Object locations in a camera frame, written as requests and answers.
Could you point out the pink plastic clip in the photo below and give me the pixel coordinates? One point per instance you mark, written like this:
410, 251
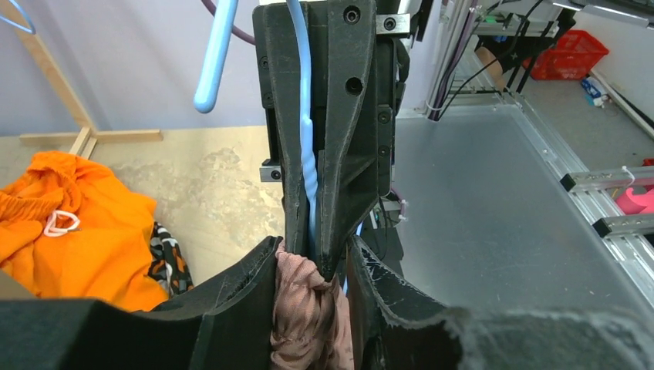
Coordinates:
631, 203

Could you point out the pink shorts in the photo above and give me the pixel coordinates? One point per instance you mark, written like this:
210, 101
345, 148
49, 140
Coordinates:
311, 326

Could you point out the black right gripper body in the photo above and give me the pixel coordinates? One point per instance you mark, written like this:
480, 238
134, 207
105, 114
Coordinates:
395, 22

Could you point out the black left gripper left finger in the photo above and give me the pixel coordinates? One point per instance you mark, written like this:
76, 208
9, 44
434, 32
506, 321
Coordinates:
223, 323

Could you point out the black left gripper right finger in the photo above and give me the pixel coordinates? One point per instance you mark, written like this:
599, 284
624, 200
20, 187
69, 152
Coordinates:
396, 326

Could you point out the orange shorts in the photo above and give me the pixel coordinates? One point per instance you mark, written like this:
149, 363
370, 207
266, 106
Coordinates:
71, 229

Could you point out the red plastic basket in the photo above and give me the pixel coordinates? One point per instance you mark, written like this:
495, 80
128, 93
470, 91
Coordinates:
571, 58

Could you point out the light blue wire hanger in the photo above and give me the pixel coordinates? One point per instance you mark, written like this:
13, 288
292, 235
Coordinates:
205, 96

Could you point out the light blue hanger far right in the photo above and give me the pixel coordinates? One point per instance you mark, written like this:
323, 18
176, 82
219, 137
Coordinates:
13, 14

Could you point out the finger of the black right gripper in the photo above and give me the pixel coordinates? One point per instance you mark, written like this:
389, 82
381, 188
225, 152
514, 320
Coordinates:
346, 38
280, 88

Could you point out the camouflage patterned shorts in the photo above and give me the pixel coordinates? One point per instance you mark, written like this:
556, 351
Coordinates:
168, 266

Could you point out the wooden clothes rack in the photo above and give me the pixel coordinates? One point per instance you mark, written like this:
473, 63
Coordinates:
84, 141

